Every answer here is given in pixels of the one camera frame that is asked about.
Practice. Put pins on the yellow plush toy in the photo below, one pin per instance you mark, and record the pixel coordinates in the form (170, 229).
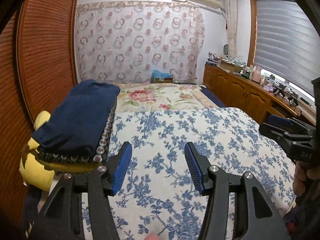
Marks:
(32, 172)

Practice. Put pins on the pink bottle on sideboard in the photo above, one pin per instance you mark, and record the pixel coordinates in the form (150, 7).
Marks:
(256, 76)

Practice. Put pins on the grey zebra window blind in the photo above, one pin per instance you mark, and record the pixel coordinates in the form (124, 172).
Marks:
(287, 43)

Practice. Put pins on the wooden sideboard cabinet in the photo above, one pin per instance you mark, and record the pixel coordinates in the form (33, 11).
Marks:
(249, 96)

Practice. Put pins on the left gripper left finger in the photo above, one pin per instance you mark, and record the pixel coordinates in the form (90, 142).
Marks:
(61, 215)

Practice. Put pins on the open cardboard box on sideboard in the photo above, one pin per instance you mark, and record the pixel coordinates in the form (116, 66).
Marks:
(230, 67)

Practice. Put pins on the brown louvered wardrobe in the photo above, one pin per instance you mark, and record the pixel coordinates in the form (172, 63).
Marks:
(37, 72)

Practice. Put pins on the person's right hand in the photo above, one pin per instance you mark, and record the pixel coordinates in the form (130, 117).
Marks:
(302, 172)

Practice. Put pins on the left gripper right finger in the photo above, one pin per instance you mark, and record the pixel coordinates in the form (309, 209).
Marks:
(256, 217)

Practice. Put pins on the circle-patterned sheer curtain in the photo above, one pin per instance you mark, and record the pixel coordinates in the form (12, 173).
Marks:
(126, 41)

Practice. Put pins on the tied beige window curtain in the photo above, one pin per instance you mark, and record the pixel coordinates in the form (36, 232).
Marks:
(231, 8)

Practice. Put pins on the pink floral cream blanket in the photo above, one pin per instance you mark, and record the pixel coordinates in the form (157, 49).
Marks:
(161, 97)

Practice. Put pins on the blue floral white bedspread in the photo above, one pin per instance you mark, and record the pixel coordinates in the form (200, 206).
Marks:
(158, 198)

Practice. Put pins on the navy blue printed t-shirt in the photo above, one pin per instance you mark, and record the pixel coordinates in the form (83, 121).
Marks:
(85, 95)

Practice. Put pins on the black circle-patterned folded cloth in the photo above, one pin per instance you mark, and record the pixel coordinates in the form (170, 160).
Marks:
(100, 149)

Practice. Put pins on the navy blue bed sheet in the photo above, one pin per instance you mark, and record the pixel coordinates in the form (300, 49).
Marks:
(211, 96)

